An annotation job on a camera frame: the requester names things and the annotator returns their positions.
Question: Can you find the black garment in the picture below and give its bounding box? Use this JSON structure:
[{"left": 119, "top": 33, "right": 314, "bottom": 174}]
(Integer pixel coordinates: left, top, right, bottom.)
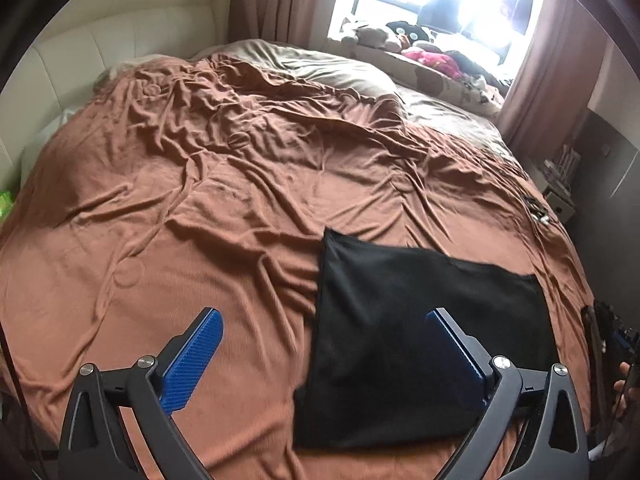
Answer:
[{"left": 293, "top": 230, "right": 559, "bottom": 450}]

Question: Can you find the person's right hand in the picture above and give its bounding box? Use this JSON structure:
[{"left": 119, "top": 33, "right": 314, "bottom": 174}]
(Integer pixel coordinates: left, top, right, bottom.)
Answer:
[{"left": 613, "top": 362, "right": 636, "bottom": 418}]

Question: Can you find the white bedside table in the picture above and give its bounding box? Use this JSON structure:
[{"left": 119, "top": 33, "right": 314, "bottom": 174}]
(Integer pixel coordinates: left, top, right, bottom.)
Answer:
[{"left": 539, "top": 144, "right": 582, "bottom": 224}]

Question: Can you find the brown bed sheet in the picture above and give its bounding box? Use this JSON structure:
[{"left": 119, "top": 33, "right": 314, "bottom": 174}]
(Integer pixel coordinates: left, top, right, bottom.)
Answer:
[{"left": 1, "top": 54, "right": 593, "bottom": 479}]

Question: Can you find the right pink curtain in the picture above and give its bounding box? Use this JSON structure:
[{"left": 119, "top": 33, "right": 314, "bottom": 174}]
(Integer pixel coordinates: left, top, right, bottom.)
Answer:
[{"left": 497, "top": 0, "right": 608, "bottom": 159}]

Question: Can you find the pink curtain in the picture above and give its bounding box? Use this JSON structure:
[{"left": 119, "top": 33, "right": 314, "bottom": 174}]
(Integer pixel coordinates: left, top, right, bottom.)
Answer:
[
  {"left": 497, "top": 0, "right": 608, "bottom": 159},
  {"left": 228, "top": 0, "right": 335, "bottom": 50}
]

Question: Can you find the patterned window seat cushion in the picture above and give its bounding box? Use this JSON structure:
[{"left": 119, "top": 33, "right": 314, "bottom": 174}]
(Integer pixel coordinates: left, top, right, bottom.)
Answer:
[{"left": 349, "top": 46, "right": 504, "bottom": 119}]

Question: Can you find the pink plush toy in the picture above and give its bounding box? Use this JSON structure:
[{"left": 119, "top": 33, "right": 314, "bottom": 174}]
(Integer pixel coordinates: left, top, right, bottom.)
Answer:
[{"left": 401, "top": 47, "right": 462, "bottom": 80}]

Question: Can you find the beige pillow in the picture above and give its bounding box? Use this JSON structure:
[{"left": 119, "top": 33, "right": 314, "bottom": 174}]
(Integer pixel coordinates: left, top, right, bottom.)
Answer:
[{"left": 191, "top": 39, "right": 397, "bottom": 98}]

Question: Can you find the cream padded headboard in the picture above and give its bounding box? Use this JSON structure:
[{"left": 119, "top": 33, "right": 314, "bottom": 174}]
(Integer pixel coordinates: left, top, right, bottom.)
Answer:
[{"left": 1, "top": 0, "right": 230, "bottom": 190}]

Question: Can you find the left pink curtain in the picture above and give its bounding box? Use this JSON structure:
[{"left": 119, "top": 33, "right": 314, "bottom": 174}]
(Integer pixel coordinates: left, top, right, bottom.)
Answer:
[{"left": 228, "top": 0, "right": 335, "bottom": 50}]

